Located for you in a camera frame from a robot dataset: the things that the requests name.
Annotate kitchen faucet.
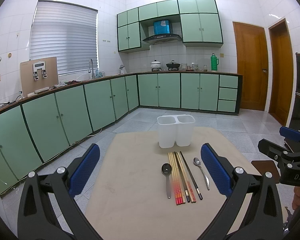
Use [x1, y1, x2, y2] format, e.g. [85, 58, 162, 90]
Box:
[88, 59, 95, 79]

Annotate window blind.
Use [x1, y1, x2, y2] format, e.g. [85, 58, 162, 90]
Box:
[29, 0, 98, 75]

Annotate green lower cabinets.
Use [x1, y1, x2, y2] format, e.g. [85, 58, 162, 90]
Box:
[0, 72, 243, 194]

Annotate green cabinets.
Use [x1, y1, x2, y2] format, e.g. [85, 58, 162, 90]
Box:
[0, 72, 243, 194]
[117, 0, 223, 53]

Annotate cardboard panel with device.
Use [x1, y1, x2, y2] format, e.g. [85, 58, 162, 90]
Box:
[20, 57, 59, 97]

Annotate plain bamboo chopstick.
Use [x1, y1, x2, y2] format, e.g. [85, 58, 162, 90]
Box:
[177, 152, 196, 203]

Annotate red striped bamboo chopstick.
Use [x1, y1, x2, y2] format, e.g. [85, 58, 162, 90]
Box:
[181, 158, 196, 199]

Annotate range hood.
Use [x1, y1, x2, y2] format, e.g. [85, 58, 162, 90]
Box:
[143, 20, 181, 45]

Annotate silver metal spoon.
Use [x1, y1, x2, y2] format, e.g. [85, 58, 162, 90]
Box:
[193, 157, 210, 191]

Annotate black chopstick silver band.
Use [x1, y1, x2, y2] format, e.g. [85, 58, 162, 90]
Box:
[174, 152, 191, 203]
[180, 151, 203, 200]

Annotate black wok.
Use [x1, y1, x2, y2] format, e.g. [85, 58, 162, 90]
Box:
[166, 60, 180, 71]

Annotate red patterned bamboo chopstick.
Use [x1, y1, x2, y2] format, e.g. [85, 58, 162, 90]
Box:
[168, 152, 180, 205]
[172, 152, 184, 204]
[171, 152, 181, 205]

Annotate white cooking pot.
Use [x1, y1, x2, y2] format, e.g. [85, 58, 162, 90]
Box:
[151, 60, 162, 72]

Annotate white double utensil holder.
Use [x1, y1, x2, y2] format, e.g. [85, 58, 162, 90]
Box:
[157, 114, 196, 148]

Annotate green upper cabinets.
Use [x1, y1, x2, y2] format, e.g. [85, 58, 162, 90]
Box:
[117, 0, 223, 53]

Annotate brown chair seat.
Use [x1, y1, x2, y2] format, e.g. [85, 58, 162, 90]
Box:
[251, 160, 280, 184]

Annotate green thermos flask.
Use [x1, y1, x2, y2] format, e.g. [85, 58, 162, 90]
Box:
[210, 53, 219, 72]

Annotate brown wooden door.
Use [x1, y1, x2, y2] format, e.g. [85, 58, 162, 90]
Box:
[269, 19, 294, 126]
[233, 22, 268, 111]

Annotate black spoon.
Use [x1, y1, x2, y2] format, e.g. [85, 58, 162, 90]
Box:
[161, 163, 172, 199]

